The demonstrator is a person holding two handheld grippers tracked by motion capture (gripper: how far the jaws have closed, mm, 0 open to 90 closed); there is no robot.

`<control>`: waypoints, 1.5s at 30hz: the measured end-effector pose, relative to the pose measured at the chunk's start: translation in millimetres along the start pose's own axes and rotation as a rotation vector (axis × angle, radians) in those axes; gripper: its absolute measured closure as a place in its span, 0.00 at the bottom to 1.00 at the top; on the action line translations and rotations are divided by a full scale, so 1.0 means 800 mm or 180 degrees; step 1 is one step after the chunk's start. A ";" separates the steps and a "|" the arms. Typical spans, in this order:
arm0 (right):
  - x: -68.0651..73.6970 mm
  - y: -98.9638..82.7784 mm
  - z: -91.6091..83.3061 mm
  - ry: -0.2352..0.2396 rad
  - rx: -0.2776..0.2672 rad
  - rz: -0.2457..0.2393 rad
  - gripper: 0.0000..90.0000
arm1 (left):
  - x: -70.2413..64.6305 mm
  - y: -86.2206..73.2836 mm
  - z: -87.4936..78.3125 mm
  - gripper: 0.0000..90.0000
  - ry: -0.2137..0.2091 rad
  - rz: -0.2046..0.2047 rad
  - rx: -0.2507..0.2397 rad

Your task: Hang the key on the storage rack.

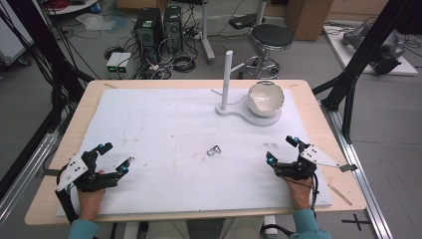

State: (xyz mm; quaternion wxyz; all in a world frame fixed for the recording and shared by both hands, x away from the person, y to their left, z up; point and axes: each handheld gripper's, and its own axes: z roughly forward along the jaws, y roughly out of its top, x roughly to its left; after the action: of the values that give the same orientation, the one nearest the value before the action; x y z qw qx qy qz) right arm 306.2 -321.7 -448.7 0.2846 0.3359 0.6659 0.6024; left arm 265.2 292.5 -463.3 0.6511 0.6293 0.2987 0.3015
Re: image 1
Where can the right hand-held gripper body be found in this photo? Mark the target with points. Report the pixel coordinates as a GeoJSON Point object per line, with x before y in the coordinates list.
{"type": "Point", "coordinates": [298, 169]}

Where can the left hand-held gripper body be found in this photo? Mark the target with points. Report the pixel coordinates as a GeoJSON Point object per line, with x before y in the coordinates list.
{"type": "Point", "coordinates": [87, 177]}

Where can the small metal clip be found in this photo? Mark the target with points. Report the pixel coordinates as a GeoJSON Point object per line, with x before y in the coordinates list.
{"type": "Point", "coordinates": [214, 150]}

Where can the person's right hand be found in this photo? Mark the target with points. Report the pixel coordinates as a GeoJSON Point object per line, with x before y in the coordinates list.
{"type": "Point", "coordinates": [301, 194]}

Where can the person's left hand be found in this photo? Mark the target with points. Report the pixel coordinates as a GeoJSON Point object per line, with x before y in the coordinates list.
{"type": "Point", "coordinates": [89, 204]}

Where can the thin wooden stick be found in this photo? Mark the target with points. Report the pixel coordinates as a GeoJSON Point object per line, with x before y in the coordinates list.
{"type": "Point", "coordinates": [340, 194]}

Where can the white eggshell-shaped bowl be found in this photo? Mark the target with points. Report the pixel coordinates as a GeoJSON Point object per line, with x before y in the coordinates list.
{"type": "Point", "coordinates": [265, 99]}

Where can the white foam board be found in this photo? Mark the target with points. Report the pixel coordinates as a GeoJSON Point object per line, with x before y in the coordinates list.
{"type": "Point", "coordinates": [185, 186]}

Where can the white power supply unit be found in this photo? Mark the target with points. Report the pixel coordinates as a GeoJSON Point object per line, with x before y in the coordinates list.
{"type": "Point", "coordinates": [124, 63]}
{"type": "Point", "coordinates": [113, 63]}

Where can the white branched jewellery stand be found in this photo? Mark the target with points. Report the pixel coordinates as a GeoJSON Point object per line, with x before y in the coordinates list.
{"type": "Point", "coordinates": [227, 79]}

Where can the black round stool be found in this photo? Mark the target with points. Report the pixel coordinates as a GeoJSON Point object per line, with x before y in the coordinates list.
{"type": "Point", "coordinates": [271, 36]}

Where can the black computer tower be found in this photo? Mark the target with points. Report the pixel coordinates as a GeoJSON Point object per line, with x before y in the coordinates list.
{"type": "Point", "coordinates": [172, 28]}
{"type": "Point", "coordinates": [148, 33]}

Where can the brown wooden cabinet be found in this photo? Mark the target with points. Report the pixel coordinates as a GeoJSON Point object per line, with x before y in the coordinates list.
{"type": "Point", "coordinates": [308, 18]}

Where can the grey machine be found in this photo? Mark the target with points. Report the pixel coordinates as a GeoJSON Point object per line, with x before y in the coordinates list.
{"type": "Point", "coordinates": [381, 46]}

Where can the flat black box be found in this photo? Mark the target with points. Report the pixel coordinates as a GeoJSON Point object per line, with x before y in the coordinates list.
{"type": "Point", "coordinates": [245, 21]}

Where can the white platform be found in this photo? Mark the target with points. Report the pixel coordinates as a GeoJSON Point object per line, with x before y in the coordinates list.
{"type": "Point", "coordinates": [408, 68]}

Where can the white desk leg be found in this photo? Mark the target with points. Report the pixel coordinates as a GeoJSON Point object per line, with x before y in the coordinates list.
{"type": "Point", "coordinates": [206, 30]}

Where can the aluminium rail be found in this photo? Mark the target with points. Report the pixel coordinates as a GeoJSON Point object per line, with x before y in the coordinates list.
{"type": "Point", "coordinates": [358, 166]}
{"type": "Point", "coordinates": [26, 172]}

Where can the black metal frame stand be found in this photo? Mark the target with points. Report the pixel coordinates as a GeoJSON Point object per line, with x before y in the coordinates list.
{"type": "Point", "coordinates": [361, 56]}
{"type": "Point", "coordinates": [43, 56]}

